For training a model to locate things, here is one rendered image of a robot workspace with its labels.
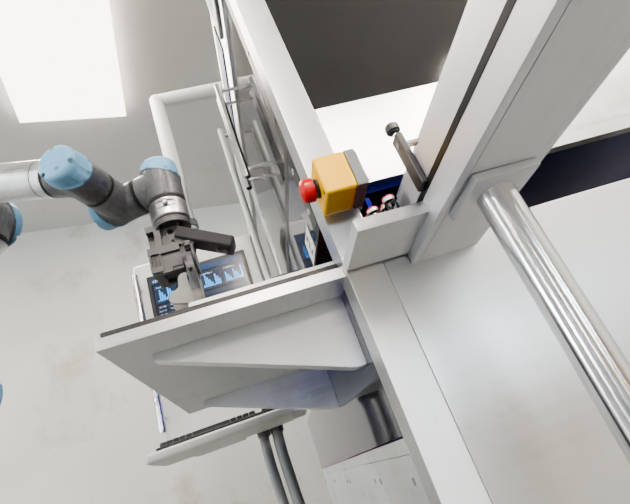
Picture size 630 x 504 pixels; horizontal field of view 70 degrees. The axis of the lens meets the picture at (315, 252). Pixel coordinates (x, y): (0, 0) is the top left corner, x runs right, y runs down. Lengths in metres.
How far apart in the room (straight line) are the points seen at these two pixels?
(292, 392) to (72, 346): 2.80
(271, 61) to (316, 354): 0.61
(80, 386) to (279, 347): 3.08
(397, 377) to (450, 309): 0.14
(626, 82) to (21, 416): 3.72
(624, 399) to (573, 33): 0.35
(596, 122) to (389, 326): 0.63
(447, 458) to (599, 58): 0.51
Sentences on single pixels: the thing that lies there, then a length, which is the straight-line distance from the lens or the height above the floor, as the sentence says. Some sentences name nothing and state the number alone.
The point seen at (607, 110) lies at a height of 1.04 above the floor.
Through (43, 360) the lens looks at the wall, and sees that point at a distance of 3.92.
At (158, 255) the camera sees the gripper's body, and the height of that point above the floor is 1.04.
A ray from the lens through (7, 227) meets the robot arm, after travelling 1.29.
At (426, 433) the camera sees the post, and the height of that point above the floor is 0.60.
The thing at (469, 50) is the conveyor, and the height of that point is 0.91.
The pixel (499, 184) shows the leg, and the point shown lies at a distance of 0.61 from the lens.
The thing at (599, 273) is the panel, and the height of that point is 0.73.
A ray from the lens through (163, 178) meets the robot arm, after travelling 0.97.
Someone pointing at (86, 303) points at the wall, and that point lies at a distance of 4.02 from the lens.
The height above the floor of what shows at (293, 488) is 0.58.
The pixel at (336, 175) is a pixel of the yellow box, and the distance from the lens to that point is 0.72.
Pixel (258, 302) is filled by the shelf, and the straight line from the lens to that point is 0.73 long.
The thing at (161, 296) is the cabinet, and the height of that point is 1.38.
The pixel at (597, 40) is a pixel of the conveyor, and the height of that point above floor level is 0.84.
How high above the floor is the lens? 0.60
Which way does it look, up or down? 24 degrees up
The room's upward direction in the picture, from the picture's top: 21 degrees counter-clockwise
